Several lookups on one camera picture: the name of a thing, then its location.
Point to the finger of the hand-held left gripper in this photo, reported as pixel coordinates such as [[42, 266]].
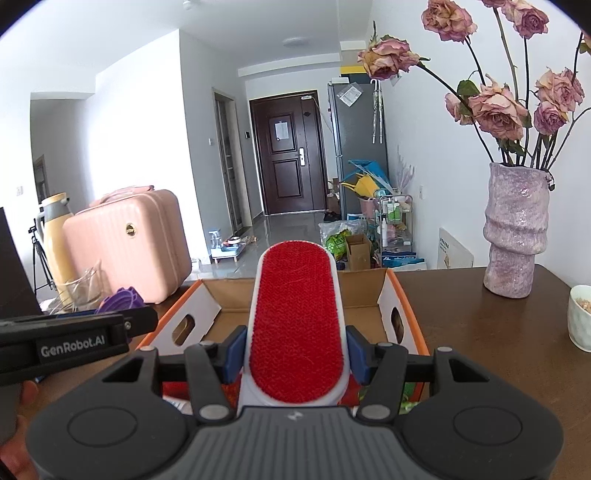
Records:
[[141, 321]]

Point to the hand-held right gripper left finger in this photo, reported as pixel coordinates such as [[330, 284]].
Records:
[[235, 351]]

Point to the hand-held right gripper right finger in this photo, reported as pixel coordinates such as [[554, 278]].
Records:
[[356, 354]]

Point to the red cardboard box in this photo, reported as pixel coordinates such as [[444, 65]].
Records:
[[231, 295]]

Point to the red lint brush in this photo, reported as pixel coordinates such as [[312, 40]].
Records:
[[295, 323]]

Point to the person's left hand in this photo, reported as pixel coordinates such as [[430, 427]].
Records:
[[28, 397]]

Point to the purple ribbed plastic object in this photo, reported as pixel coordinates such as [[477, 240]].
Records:
[[120, 300]]

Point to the clear glass pitcher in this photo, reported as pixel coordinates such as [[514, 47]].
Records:
[[83, 288]]

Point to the pink suitcase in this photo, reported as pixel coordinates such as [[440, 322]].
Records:
[[134, 249]]

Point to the black tripod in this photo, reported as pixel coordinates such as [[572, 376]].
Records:
[[41, 258]]

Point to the black paper bag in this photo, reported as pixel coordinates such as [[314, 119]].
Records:
[[14, 267]]

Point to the small brown carton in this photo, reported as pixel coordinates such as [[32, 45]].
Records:
[[358, 254]]

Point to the blue pet water feeder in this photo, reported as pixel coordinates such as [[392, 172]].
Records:
[[226, 249]]

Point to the blue flat carton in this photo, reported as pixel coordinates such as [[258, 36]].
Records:
[[404, 262]]

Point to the yellow thermos jug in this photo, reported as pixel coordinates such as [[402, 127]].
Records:
[[57, 240]]

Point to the green printed bag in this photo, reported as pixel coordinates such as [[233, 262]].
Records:
[[337, 242]]

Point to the black shoes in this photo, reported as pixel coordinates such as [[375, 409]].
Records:
[[332, 216]]

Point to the white board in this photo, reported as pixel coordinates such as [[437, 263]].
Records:
[[455, 254]]

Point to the metal rack trolley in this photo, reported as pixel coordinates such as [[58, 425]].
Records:
[[395, 217]]

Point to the pink bin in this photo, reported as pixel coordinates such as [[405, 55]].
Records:
[[368, 207]]

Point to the dark brown door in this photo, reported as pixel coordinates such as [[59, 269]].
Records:
[[284, 175]]

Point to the dried lavender bunch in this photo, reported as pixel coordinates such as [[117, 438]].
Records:
[[404, 170]]

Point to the purple ceramic vase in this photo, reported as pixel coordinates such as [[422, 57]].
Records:
[[515, 230]]

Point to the grey refrigerator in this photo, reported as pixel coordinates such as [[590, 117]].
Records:
[[360, 129]]

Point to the white notice paper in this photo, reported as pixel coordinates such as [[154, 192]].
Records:
[[281, 130]]

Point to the white textured cup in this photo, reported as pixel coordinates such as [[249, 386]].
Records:
[[581, 323]]

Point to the white folded umbrella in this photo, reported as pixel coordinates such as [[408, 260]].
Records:
[[376, 110]]

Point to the clear plastic pouch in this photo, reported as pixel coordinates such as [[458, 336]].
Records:
[[352, 96]]

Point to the dried pink roses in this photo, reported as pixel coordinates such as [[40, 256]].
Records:
[[498, 110]]

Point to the round ceiling light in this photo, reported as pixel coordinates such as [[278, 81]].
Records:
[[294, 42]]

